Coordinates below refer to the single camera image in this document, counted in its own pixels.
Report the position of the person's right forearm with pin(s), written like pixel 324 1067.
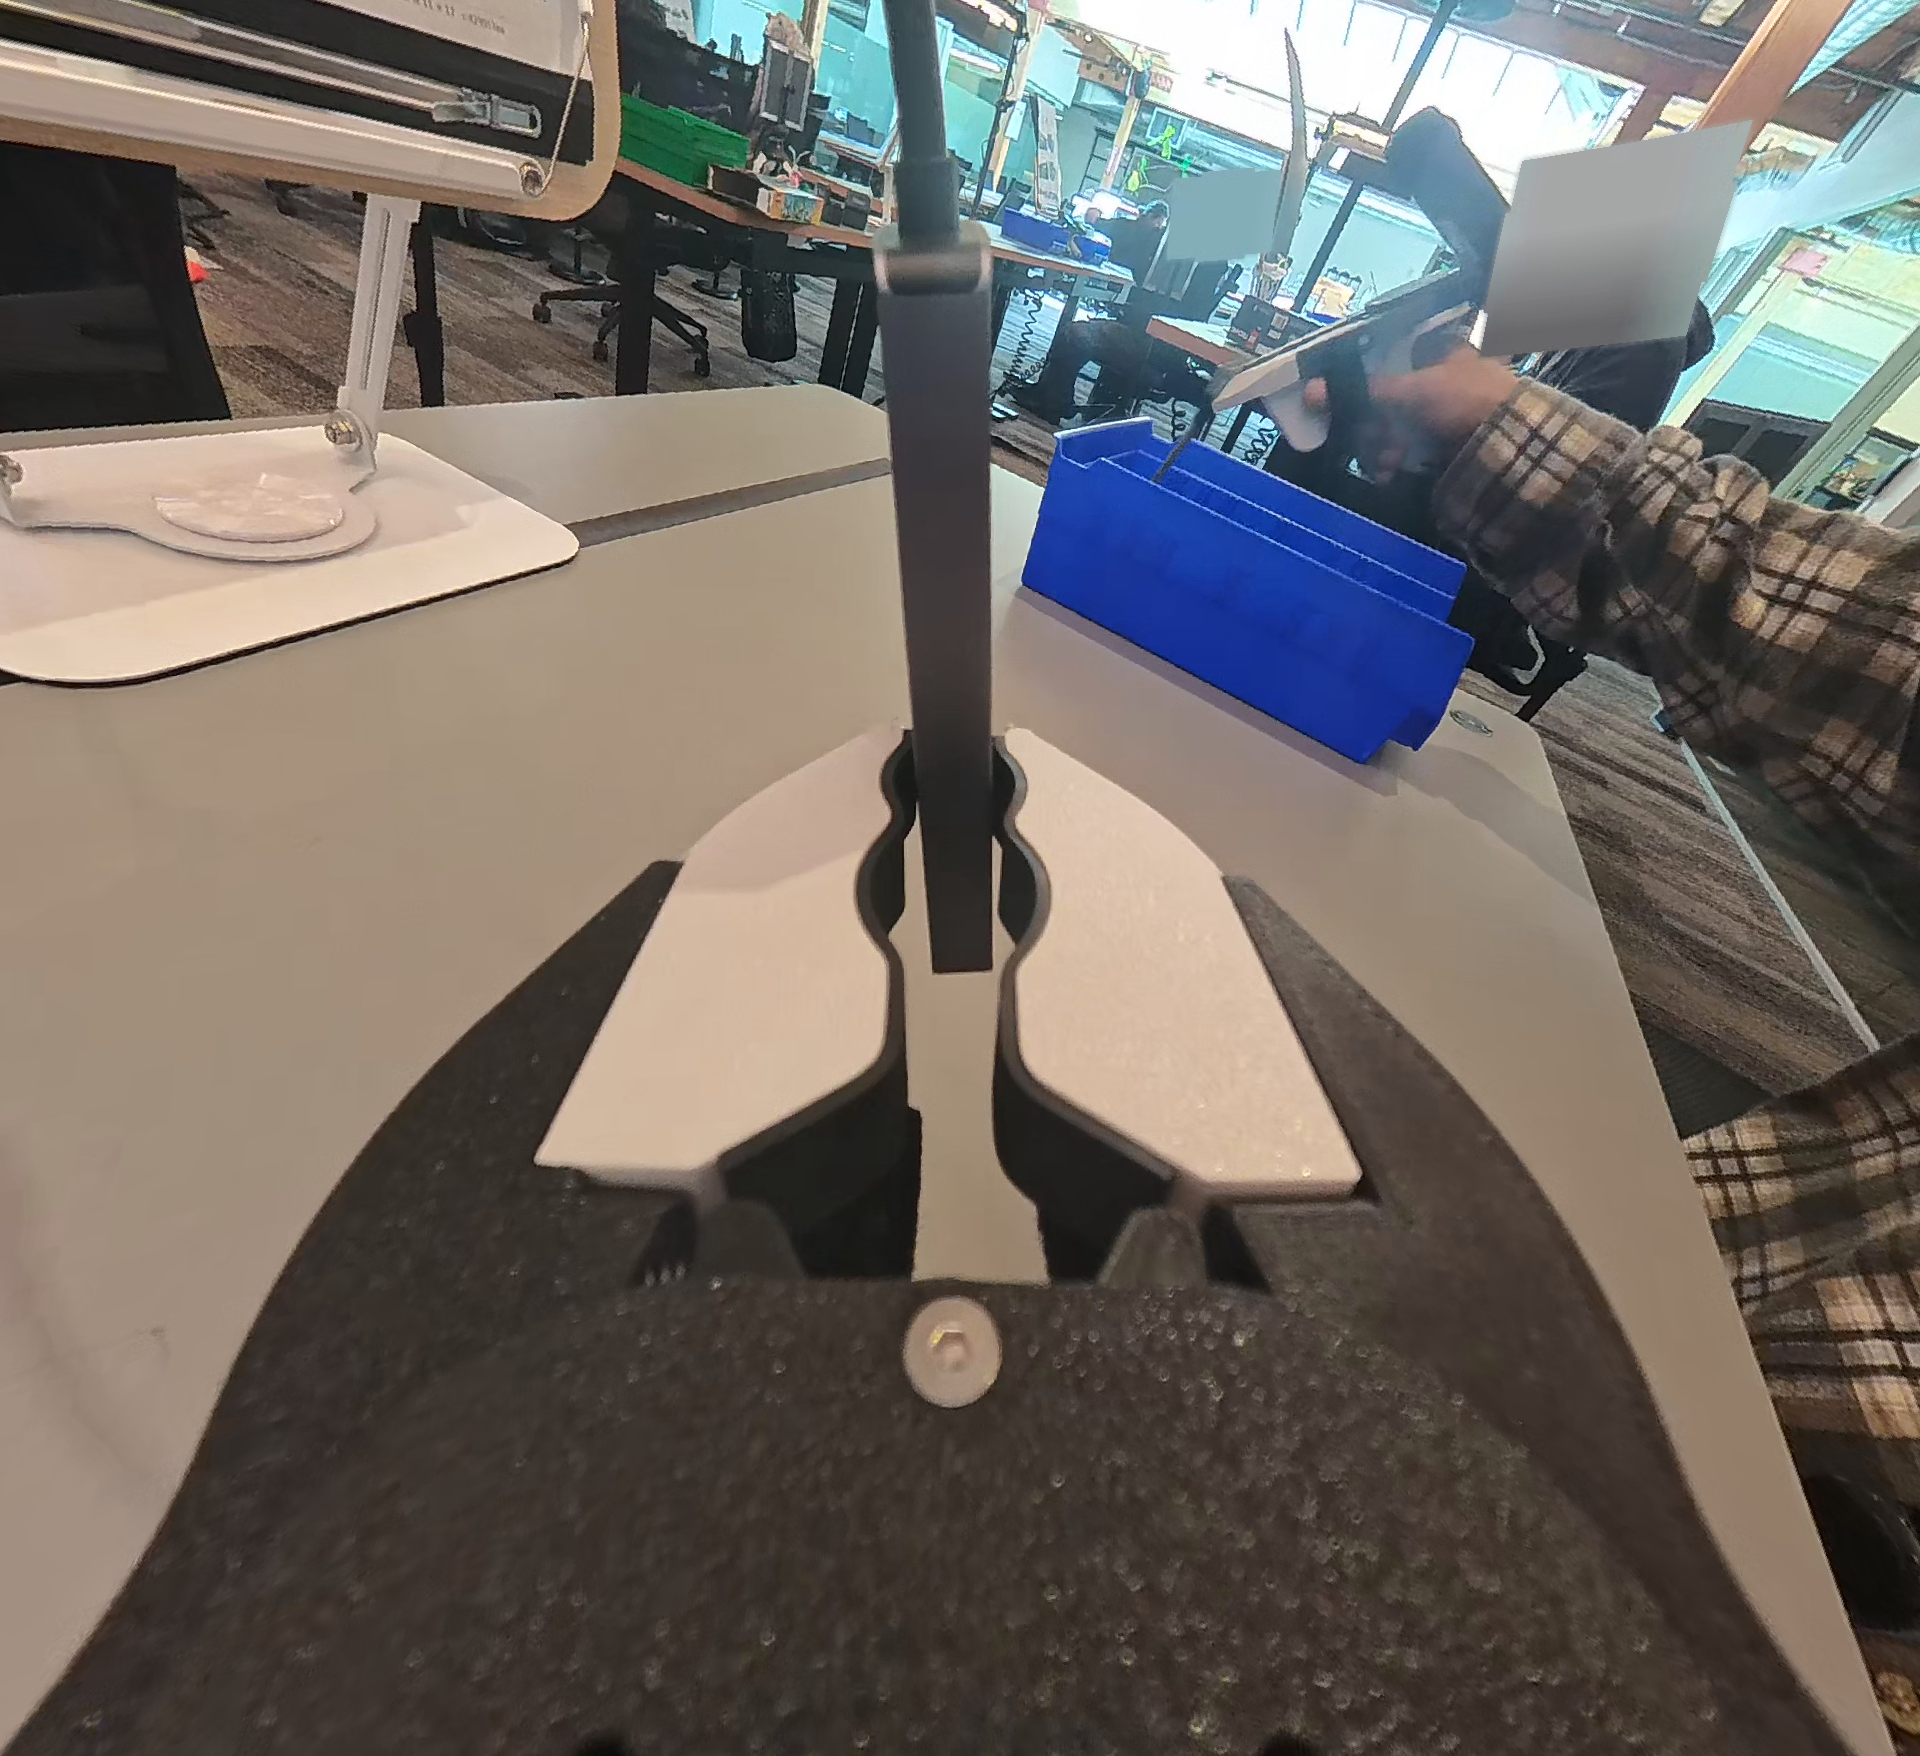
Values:
pixel 1650 587

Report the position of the green crate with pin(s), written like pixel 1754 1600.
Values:
pixel 683 137

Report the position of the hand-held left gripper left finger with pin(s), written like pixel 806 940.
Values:
pixel 735 1021

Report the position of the blue plastic bin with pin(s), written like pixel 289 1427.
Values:
pixel 1244 600

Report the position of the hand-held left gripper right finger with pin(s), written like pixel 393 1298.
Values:
pixel 1185 1037

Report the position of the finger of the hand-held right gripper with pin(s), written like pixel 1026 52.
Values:
pixel 1305 364

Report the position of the dark grey USB hub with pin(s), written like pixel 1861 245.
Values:
pixel 944 587

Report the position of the person's right hand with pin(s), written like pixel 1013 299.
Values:
pixel 1455 398

